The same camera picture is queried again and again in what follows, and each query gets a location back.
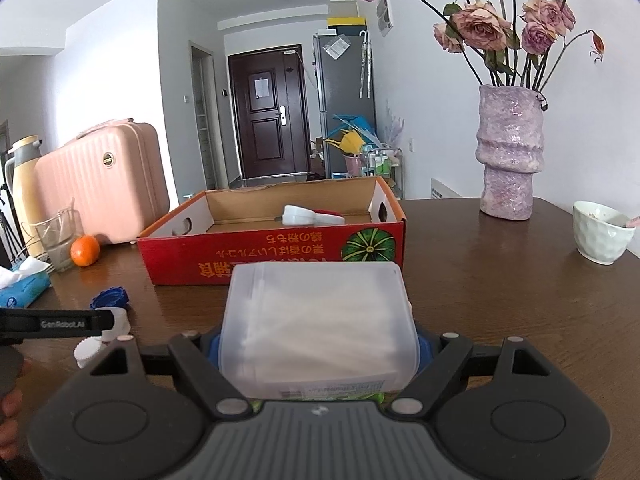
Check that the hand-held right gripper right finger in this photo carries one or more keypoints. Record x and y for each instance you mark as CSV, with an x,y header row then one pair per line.
x,y
450,360

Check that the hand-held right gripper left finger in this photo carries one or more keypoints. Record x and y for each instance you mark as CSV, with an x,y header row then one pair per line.
x,y
192,360

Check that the white ribbed bottle cap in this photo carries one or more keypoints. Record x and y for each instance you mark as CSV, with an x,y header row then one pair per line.
x,y
89,352

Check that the red cardboard box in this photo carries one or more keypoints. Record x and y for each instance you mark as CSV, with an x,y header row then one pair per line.
x,y
200,255

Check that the white plastic swab box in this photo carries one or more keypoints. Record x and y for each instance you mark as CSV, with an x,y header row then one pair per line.
x,y
320,325

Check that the red white lint brush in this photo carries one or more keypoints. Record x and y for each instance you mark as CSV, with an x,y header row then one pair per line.
x,y
310,216

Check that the person's left hand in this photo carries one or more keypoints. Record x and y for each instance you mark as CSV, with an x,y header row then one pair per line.
x,y
9,425

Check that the blue tissue pack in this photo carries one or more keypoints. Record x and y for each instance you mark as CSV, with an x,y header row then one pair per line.
x,y
22,287

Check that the blue bottle cap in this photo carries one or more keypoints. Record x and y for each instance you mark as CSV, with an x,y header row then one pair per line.
x,y
107,299

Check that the white tall bottle cap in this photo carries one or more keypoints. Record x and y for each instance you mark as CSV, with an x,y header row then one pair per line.
x,y
119,322

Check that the clear glass cup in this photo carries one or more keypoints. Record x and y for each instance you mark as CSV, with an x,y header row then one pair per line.
x,y
60,242

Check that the orange fruit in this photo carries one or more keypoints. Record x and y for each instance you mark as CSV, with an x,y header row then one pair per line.
x,y
84,251

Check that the black tripod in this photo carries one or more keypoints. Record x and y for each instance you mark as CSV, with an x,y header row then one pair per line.
x,y
11,225

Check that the yellow thermos jug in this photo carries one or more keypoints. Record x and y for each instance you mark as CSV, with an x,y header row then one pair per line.
x,y
22,185

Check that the pink hard suitcase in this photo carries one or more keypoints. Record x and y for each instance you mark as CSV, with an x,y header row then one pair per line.
x,y
100,185

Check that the white ribbed panel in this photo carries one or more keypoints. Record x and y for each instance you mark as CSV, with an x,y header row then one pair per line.
x,y
446,187

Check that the white textured cup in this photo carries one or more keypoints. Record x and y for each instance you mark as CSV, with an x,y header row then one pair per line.
x,y
597,235

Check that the purple ceramic vase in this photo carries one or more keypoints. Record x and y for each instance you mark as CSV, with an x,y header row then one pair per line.
x,y
510,155

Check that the pink spoon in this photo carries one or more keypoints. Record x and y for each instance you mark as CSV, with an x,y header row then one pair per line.
x,y
631,220

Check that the yellow plastic bag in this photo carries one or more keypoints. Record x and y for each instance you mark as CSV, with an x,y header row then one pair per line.
x,y
347,142

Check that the purple dried grass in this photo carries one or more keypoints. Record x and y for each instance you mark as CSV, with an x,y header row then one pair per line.
x,y
394,125

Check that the dark brown entrance door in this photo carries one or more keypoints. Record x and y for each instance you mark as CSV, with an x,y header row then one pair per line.
x,y
267,115

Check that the blue plastic bag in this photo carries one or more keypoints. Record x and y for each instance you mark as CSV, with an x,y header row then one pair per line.
x,y
357,121

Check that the grey refrigerator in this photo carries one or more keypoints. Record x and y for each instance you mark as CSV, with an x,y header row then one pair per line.
x,y
345,105

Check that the clear folded umbrella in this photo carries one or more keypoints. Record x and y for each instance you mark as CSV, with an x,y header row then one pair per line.
x,y
365,65

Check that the dried rose bouquet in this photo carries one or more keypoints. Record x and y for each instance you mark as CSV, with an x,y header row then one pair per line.
x,y
480,25

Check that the yellow black box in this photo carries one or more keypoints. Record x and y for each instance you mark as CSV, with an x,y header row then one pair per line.
x,y
346,21

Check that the grey interior door frame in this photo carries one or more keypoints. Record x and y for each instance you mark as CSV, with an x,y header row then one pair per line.
x,y
202,115

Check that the white wall panel box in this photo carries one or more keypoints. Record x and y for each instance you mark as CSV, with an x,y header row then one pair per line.
x,y
385,17

